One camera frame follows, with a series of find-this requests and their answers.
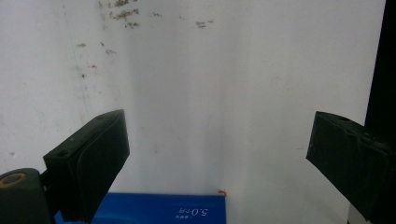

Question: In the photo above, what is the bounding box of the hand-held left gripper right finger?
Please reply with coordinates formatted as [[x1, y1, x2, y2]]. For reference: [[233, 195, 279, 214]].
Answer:
[[305, 110, 396, 224]]

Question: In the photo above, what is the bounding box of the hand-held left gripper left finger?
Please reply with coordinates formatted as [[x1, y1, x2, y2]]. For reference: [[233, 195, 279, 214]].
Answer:
[[42, 108, 131, 224]]

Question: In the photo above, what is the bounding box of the blue box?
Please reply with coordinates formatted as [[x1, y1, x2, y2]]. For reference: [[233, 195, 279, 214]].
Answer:
[[53, 192, 227, 224]]

